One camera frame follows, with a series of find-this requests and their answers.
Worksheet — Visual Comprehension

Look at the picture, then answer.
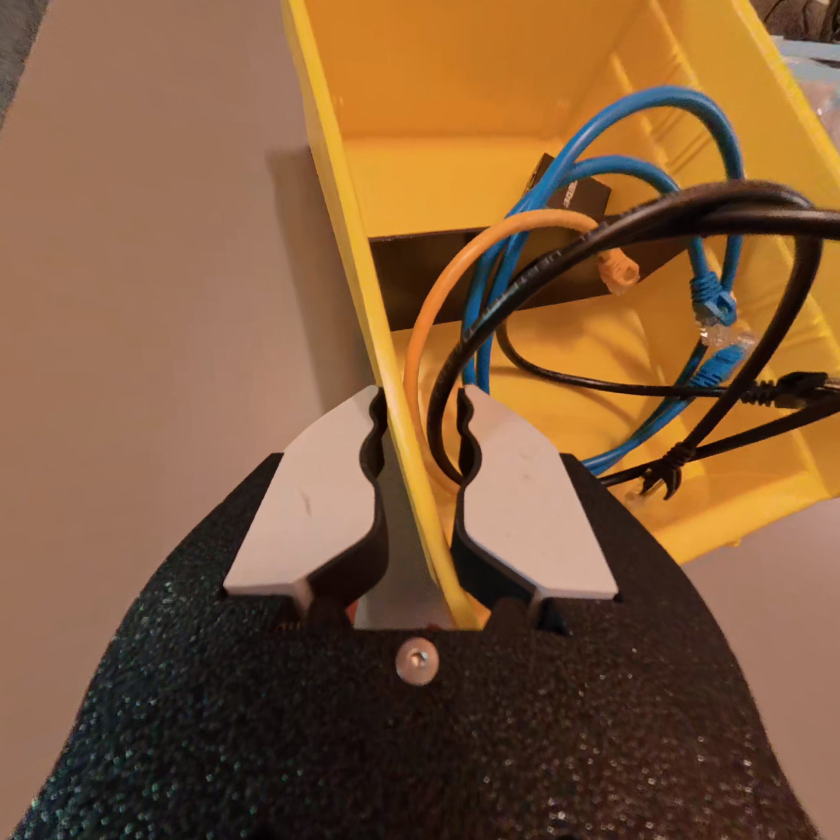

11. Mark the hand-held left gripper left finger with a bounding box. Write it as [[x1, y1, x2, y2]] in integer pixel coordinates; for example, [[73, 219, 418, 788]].
[[222, 386, 391, 618]]

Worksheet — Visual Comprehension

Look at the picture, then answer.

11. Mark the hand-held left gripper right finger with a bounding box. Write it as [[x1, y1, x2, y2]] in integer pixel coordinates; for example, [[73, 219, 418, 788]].
[[450, 386, 621, 624]]

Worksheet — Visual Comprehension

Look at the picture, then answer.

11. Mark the black ethernet cable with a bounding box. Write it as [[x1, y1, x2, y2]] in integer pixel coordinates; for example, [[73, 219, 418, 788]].
[[430, 180, 840, 503]]

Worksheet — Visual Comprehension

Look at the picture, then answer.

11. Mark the orange ethernet cable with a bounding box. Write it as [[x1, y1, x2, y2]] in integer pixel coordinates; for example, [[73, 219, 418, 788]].
[[402, 210, 641, 493]]

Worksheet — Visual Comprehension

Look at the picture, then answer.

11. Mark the black power adapter brick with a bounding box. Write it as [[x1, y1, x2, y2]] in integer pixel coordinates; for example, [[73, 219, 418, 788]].
[[525, 152, 613, 214]]

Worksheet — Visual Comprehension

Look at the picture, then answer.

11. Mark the yellow plastic bin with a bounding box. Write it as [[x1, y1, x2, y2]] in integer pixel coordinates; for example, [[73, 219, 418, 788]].
[[281, 0, 840, 631]]

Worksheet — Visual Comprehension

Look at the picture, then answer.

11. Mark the white desk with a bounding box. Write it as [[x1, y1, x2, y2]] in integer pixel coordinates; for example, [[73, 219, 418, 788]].
[[0, 0, 840, 840]]

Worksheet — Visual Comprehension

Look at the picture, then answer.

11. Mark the black bin divider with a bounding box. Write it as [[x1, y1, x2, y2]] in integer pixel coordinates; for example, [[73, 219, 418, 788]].
[[369, 226, 697, 329]]

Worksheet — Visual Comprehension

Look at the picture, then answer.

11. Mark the blue ethernet cable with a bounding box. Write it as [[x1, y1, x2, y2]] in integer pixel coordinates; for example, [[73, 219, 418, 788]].
[[459, 85, 752, 476]]

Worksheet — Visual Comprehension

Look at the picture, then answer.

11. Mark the thin black cable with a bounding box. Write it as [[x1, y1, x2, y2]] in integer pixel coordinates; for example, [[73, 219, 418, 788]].
[[495, 322, 840, 487]]

